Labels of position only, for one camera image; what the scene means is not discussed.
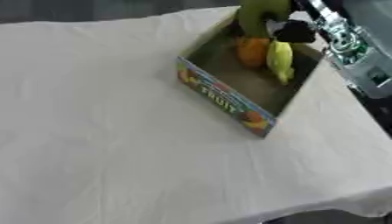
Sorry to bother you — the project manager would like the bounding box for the large green toy fruit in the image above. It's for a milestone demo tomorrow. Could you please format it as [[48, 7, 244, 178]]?
[[234, 0, 294, 39]]

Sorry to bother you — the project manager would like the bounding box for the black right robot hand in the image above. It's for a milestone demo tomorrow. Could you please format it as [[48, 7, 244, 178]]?
[[272, 18, 319, 45]]

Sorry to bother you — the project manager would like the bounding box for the cardboard box with colourful print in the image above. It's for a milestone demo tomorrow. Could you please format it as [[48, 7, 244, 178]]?
[[174, 6, 326, 138]]

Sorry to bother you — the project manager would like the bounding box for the orange toy fruit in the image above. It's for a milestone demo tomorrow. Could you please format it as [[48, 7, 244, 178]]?
[[234, 36, 273, 70]]

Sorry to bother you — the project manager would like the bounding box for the yellow-green toy fruit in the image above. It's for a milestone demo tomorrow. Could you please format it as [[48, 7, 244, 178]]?
[[264, 39, 298, 86]]

